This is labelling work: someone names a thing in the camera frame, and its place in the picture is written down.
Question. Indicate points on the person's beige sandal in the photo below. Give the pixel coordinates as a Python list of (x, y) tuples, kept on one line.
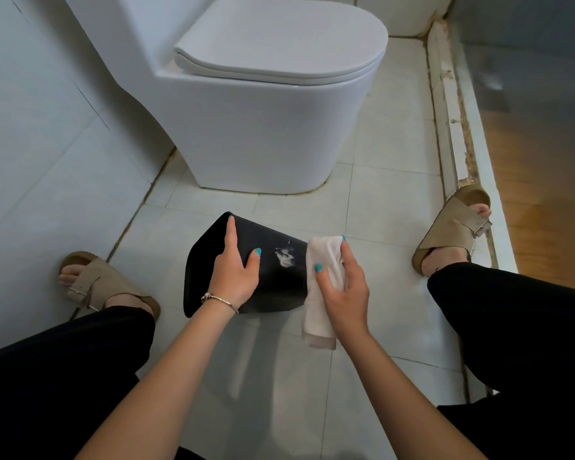
[(450, 229), (100, 282)]

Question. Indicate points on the white cleaning cloth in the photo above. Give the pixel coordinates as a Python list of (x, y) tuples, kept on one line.
[(321, 253)]

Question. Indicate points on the person's left hand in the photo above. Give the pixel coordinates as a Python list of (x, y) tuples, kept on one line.
[(232, 277)]

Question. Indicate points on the person's right forearm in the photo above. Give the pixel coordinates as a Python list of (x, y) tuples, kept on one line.
[(402, 402)]

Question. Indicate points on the black plastic waste bin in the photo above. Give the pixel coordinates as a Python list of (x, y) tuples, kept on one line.
[(278, 277)]

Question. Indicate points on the white toilet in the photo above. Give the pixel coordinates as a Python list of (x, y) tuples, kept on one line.
[(249, 129)]

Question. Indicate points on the person's left forearm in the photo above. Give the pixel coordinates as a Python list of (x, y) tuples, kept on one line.
[(158, 388)]

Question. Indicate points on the person's left beige sandal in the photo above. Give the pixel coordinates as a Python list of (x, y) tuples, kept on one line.
[(100, 282)]

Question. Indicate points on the person's right hand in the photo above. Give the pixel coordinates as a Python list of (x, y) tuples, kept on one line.
[(347, 301)]

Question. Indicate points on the person's right beige sandal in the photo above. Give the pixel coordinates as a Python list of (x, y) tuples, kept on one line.
[(450, 229)]

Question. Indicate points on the person's black trousers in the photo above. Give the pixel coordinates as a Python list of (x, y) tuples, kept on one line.
[(517, 330)]

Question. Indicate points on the white door threshold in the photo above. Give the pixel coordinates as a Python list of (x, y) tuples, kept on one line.
[(455, 114)]

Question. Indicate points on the white toilet seat lid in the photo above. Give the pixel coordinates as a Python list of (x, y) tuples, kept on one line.
[(278, 38)]

